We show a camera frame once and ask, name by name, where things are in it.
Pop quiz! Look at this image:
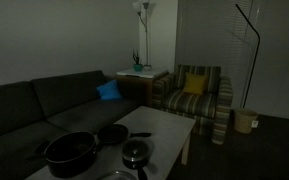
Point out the glass pot lid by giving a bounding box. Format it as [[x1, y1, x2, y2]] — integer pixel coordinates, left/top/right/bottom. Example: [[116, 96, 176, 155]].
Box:
[[96, 170, 137, 180]]

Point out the large black cooking pot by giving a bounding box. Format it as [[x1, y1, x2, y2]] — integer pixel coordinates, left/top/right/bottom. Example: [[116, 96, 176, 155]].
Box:
[[44, 132, 96, 178]]

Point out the wooden side table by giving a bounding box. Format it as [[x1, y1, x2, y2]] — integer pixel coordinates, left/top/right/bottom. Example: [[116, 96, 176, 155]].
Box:
[[116, 68, 169, 107]]

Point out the teal potted plant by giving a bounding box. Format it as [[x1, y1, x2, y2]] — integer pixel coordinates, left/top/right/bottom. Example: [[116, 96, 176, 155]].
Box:
[[132, 51, 143, 72]]

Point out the blue throw pillow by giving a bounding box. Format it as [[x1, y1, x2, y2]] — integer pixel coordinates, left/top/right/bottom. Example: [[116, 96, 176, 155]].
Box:
[[97, 80, 122, 100]]

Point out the white coffee table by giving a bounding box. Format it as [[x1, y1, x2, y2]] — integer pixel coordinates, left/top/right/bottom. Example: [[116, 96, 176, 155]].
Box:
[[25, 106, 195, 180]]

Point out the yellow cushion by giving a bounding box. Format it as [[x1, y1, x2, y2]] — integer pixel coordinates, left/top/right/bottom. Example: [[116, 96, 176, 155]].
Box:
[[183, 73, 208, 95]]

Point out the black frying pan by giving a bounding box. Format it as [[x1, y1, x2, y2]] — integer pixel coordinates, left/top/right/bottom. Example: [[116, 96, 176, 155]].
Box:
[[97, 124, 151, 144]]

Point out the striped fabric armchair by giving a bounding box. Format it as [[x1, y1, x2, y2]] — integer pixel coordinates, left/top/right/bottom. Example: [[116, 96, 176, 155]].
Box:
[[152, 64, 233, 145]]

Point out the small lidded saucepan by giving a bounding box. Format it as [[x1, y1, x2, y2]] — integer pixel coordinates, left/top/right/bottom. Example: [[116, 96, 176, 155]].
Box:
[[122, 140, 149, 180]]

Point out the white multi-head floor lamp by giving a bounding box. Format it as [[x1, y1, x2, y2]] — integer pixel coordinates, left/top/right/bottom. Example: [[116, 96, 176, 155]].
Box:
[[132, 0, 152, 66]]

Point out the beige waste basket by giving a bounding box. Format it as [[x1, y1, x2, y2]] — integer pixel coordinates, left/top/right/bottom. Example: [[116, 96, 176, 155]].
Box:
[[234, 108, 258, 134]]

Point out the black arc floor lamp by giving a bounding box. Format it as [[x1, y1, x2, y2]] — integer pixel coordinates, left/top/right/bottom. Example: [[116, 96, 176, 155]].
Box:
[[235, 3, 261, 109]]

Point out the dark grey fabric sofa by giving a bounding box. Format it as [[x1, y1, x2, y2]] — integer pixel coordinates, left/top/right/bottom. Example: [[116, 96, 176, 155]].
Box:
[[0, 70, 143, 180]]

